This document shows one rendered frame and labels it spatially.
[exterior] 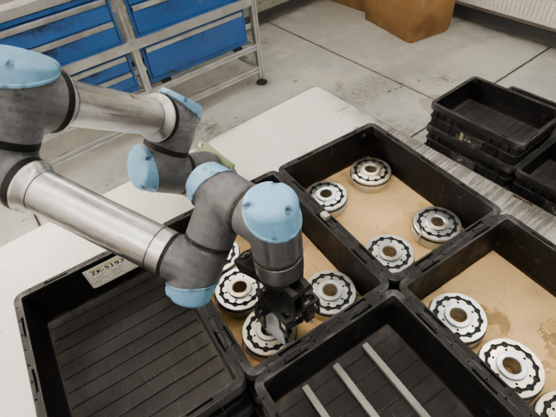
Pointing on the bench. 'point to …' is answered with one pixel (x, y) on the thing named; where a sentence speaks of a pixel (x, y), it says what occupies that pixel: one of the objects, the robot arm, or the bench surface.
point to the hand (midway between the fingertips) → (282, 321)
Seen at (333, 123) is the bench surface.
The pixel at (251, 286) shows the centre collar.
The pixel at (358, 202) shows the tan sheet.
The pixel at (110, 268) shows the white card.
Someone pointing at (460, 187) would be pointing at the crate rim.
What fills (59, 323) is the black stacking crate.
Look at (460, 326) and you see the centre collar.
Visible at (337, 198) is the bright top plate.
